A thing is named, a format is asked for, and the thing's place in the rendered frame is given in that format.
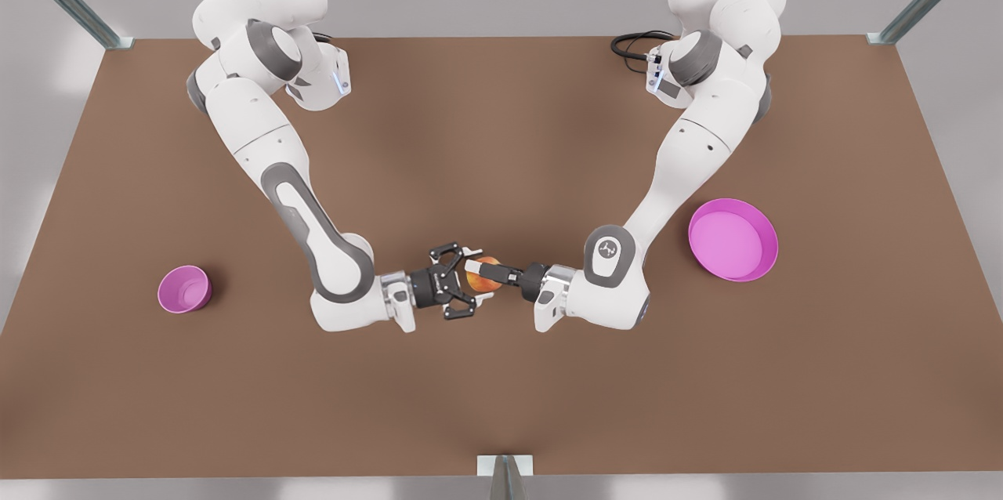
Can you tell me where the red yellow apple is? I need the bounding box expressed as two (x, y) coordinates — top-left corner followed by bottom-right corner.
(466, 255), (503, 294)

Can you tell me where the pink plate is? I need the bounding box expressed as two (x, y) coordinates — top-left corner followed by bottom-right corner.
(688, 198), (780, 283)

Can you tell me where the small pink bowl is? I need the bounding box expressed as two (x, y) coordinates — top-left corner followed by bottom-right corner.
(158, 265), (213, 315)

